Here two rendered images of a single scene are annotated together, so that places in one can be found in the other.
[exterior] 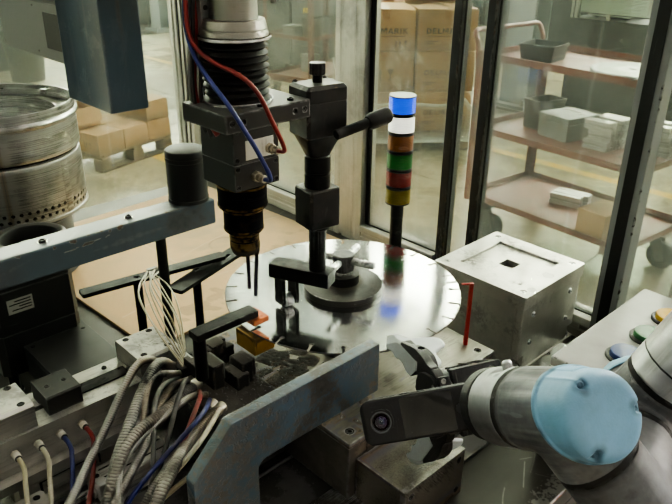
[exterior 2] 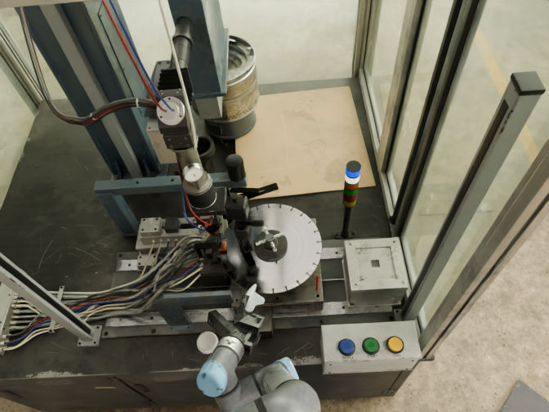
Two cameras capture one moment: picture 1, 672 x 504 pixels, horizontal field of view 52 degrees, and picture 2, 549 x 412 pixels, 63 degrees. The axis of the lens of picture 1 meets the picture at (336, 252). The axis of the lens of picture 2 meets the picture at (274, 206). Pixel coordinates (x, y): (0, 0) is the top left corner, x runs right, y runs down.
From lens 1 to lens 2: 1.05 m
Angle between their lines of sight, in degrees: 46
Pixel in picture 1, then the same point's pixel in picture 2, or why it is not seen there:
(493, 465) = (295, 337)
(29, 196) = not seen: hidden behind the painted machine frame
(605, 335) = (355, 332)
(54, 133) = (232, 89)
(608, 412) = (208, 385)
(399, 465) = not seen: hidden behind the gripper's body
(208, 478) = (158, 305)
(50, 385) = (169, 223)
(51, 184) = (229, 108)
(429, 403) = (221, 328)
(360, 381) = (222, 300)
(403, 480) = not seen: hidden behind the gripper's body
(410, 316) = (274, 278)
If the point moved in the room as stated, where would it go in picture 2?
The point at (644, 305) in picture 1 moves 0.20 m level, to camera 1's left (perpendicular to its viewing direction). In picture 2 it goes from (397, 329) to (343, 288)
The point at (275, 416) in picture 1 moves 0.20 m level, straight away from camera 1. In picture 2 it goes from (181, 300) to (224, 251)
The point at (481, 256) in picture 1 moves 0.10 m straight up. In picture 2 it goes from (369, 250) to (372, 235)
